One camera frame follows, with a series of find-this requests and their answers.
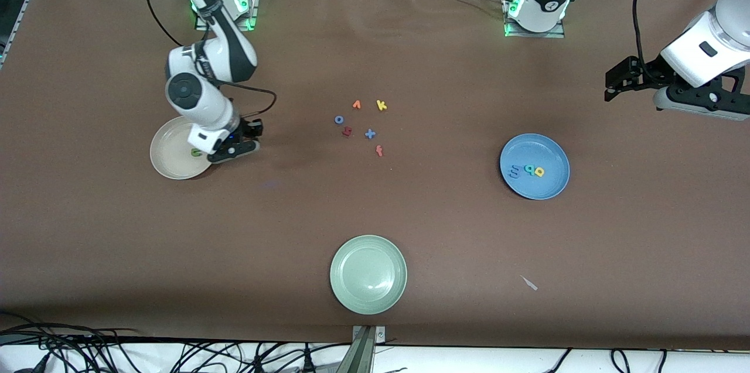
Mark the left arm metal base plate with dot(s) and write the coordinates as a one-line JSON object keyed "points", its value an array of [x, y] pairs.
{"points": [[536, 35]]}

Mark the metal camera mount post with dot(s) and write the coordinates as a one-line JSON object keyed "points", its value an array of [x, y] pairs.
{"points": [[366, 349]]}

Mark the blue round plate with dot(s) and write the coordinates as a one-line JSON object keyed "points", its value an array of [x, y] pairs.
{"points": [[545, 150]]}

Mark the yellow foam letter k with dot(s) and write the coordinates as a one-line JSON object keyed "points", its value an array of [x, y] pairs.
{"points": [[381, 105]]}

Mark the white paper scrap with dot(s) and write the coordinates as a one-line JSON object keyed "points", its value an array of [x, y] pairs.
{"points": [[530, 283]]}

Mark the dark red foam letter h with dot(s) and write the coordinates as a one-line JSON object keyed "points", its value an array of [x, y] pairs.
{"points": [[347, 132]]}

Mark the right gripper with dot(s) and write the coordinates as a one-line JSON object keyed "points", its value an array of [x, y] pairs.
{"points": [[248, 130]]}

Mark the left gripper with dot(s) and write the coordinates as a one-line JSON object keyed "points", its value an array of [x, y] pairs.
{"points": [[649, 74]]}

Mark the brown table cover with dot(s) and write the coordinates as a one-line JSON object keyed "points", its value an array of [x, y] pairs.
{"points": [[375, 203]]}

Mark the blue foam letter m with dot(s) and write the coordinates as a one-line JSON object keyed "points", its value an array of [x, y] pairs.
{"points": [[514, 171]]}

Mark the beige round plate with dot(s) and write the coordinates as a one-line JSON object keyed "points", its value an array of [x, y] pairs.
{"points": [[173, 153]]}

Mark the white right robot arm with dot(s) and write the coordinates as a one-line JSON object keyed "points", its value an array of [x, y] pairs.
{"points": [[184, 92]]}

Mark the pale green round plate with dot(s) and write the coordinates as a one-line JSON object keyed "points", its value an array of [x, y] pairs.
{"points": [[368, 274]]}

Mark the aluminium table edge rail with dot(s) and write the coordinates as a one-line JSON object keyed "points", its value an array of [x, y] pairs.
{"points": [[17, 17]]}

